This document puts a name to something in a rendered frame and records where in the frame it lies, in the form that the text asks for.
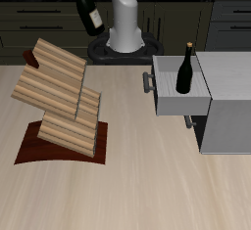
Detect grey cabinet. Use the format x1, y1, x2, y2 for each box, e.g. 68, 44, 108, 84
183, 51, 251, 156

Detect dark kitchen cupboards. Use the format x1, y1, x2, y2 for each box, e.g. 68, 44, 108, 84
0, 0, 218, 67

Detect flat black base plate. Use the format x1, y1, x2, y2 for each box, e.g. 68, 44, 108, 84
87, 31, 165, 67

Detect dark wine bottle cork top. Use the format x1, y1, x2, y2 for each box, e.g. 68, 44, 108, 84
176, 41, 195, 95

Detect grey kitchen drawer unit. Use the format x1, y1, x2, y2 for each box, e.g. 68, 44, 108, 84
203, 0, 251, 53

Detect grey cabinet drawer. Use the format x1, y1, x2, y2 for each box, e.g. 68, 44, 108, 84
142, 55, 213, 117

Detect wooden wine rack red base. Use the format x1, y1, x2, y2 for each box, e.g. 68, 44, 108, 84
10, 37, 109, 166

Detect dark wine bottle white label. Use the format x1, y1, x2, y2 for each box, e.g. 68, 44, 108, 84
70, 0, 106, 37

